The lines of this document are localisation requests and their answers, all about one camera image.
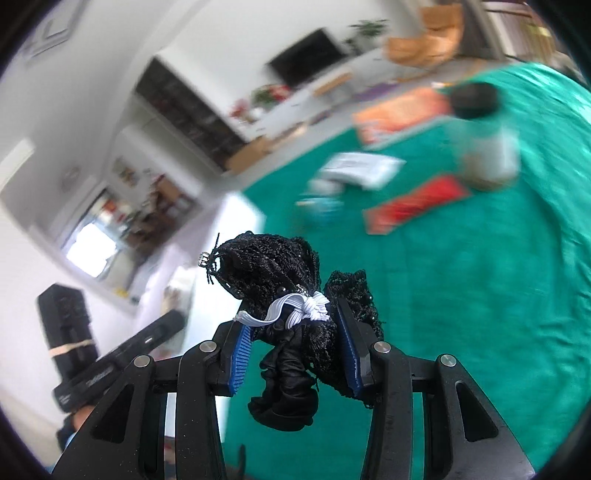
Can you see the wall picture frame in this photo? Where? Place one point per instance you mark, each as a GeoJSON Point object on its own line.
{"type": "Point", "coordinates": [55, 27]}

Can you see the teal striped pouch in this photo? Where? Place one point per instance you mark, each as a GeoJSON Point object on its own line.
{"type": "Point", "coordinates": [323, 203]}

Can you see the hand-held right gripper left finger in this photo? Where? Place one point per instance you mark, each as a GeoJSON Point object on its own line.
{"type": "Point", "coordinates": [240, 355]}

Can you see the green tablecloth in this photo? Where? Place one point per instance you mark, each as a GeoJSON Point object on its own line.
{"type": "Point", "coordinates": [461, 300]}

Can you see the large green potted plant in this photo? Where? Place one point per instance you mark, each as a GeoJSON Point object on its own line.
{"type": "Point", "coordinates": [369, 27]}

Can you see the white plastic packet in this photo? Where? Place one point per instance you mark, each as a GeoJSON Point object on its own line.
{"type": "Point", "coordinates": [360, 168]}

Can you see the black television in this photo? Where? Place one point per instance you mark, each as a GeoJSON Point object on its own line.
{"type": "Point", "coordinates": [307, 57]}

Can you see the clear plastic jar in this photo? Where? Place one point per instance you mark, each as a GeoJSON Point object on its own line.
{"type": "Point", "coordinates": [485, 147]}

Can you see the orange lounge chair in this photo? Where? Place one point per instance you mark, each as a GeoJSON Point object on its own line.
{"type": "Point", "coordinates": [429, 46]}

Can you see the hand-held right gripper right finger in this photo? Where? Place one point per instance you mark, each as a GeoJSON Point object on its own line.
{"type": "Point", "coordinates": [348, 350]}

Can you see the red packet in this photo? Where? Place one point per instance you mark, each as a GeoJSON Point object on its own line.
{"type": "Point", "coordinates": [415, 205]}

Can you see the bushy green potted plant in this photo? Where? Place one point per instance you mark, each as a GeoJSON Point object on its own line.
{"type": "Point", "coordinates": [265, 96]}

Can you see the orange book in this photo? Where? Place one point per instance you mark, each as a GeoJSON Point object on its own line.
{"type": "Point", "coordinates": [397, 115]}

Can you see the white television cabinet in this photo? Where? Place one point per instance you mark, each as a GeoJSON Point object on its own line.
{"type": "Point", "coordinates": [295, 104]}

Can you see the black lace cloth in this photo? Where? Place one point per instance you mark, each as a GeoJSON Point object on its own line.
{"type": "Point", "coordinates": [277, 267]}

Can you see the dark display cabinet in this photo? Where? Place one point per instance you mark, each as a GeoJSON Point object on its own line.
{"type": "Point", "coordinates": [184, 115]}

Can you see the person's left hand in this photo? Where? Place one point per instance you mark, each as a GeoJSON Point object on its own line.
{"type": "Point", "coordinates": [82, 419]}

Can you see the cardboard box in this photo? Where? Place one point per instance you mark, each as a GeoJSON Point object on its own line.
{"type": "Point", "coordinates": [249, 154]}

